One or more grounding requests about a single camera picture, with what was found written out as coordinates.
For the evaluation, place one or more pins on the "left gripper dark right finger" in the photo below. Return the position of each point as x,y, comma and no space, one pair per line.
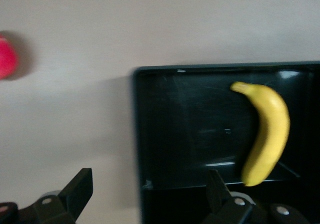
218,194

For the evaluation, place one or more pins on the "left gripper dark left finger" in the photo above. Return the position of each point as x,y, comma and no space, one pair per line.
75,196

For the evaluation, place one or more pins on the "black plastic box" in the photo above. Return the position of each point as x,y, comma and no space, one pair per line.
187,134

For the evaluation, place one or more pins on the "yellow banana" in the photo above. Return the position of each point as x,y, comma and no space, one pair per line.
270,134

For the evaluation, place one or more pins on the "red apple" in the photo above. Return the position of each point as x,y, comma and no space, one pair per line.
6,57

